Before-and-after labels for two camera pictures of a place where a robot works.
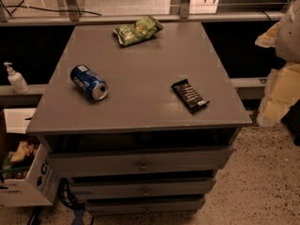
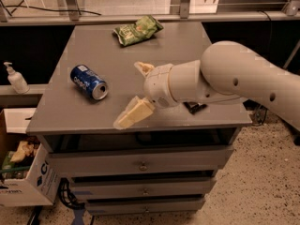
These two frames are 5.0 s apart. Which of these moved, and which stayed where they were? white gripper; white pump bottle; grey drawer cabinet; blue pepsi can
Moved: white gripper
Stayed: white pump bottle; blue pepsi can; grey drawer cabinet
